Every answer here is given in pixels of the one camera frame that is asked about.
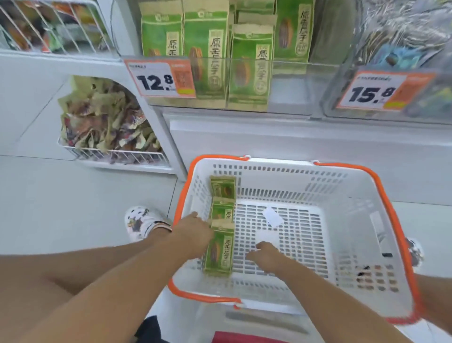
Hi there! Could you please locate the person's right leg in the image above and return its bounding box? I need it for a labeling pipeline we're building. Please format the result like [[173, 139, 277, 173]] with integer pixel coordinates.
[[415, 274, 452, 335]]

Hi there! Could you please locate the person's right hand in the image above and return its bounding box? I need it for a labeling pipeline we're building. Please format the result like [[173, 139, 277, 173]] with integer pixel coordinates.
[[246, 241, 294, 276]]

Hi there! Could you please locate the pile of brown snack bags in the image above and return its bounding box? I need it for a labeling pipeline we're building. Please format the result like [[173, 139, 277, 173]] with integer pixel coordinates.
[[58, 76, 163, 163]]

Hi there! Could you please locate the white orange shopping basket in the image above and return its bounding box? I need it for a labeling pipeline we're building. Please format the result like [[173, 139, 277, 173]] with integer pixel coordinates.
[[168, 155, 423, 326]]

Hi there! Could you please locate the person's right shoe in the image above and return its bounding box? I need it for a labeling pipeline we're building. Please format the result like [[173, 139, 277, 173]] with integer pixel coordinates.
[[406, 237, 425, 269]]

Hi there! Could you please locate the white store shelf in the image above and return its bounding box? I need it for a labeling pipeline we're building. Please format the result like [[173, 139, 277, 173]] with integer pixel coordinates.
[[109, 0, 452, 207]]

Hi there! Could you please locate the person's right forearm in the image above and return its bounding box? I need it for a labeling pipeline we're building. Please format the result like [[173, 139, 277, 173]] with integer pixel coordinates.
[[279, 261, 414, 343]]

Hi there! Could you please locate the row of green packets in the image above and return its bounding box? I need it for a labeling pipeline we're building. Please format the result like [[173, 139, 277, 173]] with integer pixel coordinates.
[[139, 0, 315, 112]]

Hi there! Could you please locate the white wire end rack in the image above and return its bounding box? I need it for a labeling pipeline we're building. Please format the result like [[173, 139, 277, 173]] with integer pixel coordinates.
[[0, 0, 177, 174]]

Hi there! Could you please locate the person's shoe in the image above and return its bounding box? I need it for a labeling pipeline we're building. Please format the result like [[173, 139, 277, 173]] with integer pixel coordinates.
[[406, 237, 425, 269], [124, 206, 174, 243]]

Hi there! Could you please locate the empty clear plastic bin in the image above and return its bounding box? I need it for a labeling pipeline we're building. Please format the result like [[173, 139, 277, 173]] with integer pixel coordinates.
[[121, 0, 339, 115]]

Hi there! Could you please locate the person's left leg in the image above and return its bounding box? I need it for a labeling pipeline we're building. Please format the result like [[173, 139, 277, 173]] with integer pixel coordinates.
[[0, 228, 174, 343]]

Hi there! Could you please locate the person's left shoe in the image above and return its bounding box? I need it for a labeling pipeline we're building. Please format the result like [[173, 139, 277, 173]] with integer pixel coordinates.
[[124, 206, 174, 243]]

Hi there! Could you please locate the person's left hand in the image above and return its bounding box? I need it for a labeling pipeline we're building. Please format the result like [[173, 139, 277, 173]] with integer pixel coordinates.
[[171, 211, 214, 261]]

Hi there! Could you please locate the person's left forearm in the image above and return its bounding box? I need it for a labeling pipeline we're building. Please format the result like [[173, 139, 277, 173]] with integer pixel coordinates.
[[21, 233, 198, 343]]

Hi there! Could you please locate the small white card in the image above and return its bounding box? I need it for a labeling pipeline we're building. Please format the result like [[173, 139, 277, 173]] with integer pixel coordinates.
[[262, 207, 285, 229]]

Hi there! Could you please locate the pile of green snack bags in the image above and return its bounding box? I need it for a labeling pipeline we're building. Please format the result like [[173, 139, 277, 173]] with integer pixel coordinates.
[[0, 0, 110, 54]]

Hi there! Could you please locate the green snack packet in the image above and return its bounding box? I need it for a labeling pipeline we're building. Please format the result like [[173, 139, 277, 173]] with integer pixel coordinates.
[[210, 175, 236, 198], [210, 197, 235, 223], [204, 219, 235, 277]]

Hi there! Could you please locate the person's leg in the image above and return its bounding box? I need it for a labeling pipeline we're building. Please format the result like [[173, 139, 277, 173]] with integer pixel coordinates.
[[0, 228, 174, 343], [415, 274, 452, 335]]

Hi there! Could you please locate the orange white price tag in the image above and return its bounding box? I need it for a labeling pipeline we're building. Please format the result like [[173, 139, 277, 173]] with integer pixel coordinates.
[[336, 70, 437, 112], [124, 58, 197, 99]]

